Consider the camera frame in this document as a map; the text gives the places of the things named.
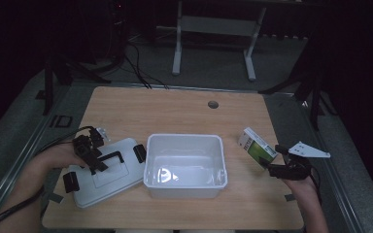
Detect black tripod stand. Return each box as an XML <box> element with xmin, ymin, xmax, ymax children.
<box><xmin>257</xmin><ymin>32</ymin><xmax>338</xmax><ymax>132</ymax></box>
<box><xmin>42</xmin><ymin>48</ymin><xmax>112</xmax><ymax>117</ymax></box>

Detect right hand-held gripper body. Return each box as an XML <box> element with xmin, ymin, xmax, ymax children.
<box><xmin>267</xmin><ymin>141</ymin><xmax>331</xmax><ymax>182</ymax></box>

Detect white metal desk frame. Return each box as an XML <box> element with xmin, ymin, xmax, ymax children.
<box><xmin>172</xmin><ymin>0</ymin><xmax>267</xmax><ymax>83</ymax></box>

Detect person's right hand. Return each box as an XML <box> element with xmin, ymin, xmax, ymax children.
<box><xmin>282</xmin><ymin>175</ymin><xmax>319</xmax><ymax>196</ymax></box>

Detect green and white medicine box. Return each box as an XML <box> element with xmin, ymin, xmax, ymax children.
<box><xmin>237</xmin><ymin>126</ymin><xmax>279</xmax><ymax>170</ymax></box>

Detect person's left hand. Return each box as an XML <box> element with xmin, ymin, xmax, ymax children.
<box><xmin>33</xmin><ymin>141</ymin><xmax>90</xmax><ymax>172</ymax></box>

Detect white box lid black clips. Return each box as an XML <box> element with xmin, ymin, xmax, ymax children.
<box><xmin>62</xmin><ymin>137</ymin><xmax>148</xmax><ymax>209</ymax></box>

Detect white plastic storage box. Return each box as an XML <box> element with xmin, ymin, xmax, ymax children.
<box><xmin>143</xmin><ymin>133</ymin><xmax>229</xmax><ymax>200</ymax></box>

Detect black floor cables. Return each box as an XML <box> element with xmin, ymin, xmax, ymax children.
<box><xmin>123</xmin><ymin>41</ymin><xmax>170</xmax><ymax>90</ymax></box>

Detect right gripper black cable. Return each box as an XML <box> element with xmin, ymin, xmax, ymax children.
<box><xmin>308</xmin><ymin>164</ymin><xmax>323</xmax><ymax>206</ymax></box>

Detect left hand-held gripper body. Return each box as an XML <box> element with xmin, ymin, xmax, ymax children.
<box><xmin>72</xmin><ymin>126</ymin><xmax>111</xmax><ymax>164</ymax></box>

